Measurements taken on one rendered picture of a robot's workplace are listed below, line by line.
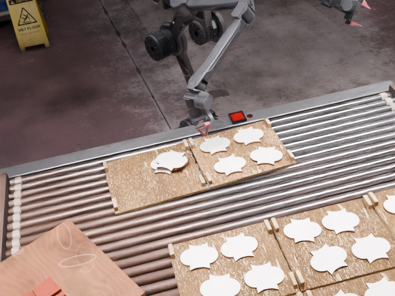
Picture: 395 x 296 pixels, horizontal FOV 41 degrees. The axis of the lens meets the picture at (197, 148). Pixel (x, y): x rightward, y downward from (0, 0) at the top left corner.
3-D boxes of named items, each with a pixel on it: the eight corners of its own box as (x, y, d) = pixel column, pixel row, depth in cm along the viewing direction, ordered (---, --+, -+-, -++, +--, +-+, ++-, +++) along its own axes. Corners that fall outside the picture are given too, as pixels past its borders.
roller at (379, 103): (12, 191, 252) (9, 183, 249) (391, 102, 275) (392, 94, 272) (12, 198, 249) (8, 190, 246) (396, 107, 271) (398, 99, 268)
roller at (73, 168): (12, 184, 256) (9, 176, 253) (387, 97, 279) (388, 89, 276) (12, 190, 252) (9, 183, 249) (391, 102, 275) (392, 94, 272)
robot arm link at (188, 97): (187, 88, 235) (180, 97, 232) (199, 91, 230) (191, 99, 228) (192, 101, 239) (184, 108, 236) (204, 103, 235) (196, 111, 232)
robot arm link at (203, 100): (201, 85, 240) (191, 76, 233) (221, 88, 233) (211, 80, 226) (191, 109, 238) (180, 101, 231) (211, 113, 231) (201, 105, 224)
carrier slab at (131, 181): (103, 165, 252) (103, 163, 251) (186, 144, 259) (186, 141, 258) (116, 216, 226) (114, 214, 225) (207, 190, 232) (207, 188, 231)
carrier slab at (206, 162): (187, 143, 259) (187, 140, 258) (266, 122, 266) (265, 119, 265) (210, 189, 233) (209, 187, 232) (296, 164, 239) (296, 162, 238)
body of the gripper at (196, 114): (200, 108, 244) (196, 96, 239) (207, 120, 236) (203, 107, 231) (187, 114, 243) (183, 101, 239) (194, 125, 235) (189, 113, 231)
